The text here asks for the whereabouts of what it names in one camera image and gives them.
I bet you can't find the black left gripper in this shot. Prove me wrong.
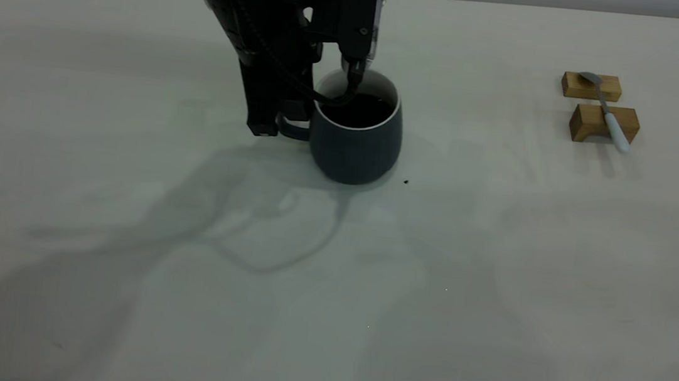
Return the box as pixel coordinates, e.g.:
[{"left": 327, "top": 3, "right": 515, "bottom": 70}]
[{"left": 191, "top": 0, "right": 348, "bottom": 145}]

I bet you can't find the black left camera cable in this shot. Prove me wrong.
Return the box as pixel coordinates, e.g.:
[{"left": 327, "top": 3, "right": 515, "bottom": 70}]
[{"left": 201, "top": 0, "right": 373, "bottom": 110}]

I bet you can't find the arched wooden block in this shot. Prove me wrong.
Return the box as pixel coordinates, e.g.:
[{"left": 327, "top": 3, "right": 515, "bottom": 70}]
[{"left": 567, "top": 102, "right": 643, "bottom": 149}]

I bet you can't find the flat wooden block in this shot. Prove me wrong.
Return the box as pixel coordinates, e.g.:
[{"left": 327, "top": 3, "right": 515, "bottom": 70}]
[{"left": 560, "top": 71, "right": 624, "bottom": 104}]

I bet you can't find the white handled metal spoon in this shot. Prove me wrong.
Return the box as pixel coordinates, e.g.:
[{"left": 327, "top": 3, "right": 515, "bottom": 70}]
[{"left": 570, "top": 71, "right": 638, "bottom": 154}]

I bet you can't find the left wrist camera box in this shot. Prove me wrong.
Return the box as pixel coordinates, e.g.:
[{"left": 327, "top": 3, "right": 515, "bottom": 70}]
[{"left": 337, "top": 0, "right": 386, "bottom": 64}]

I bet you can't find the dark grey ceramic mug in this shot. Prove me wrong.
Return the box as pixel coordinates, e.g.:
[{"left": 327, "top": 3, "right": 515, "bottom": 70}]
[{"left": 270, "top": 60, "right": 410, "bottom": 190}]

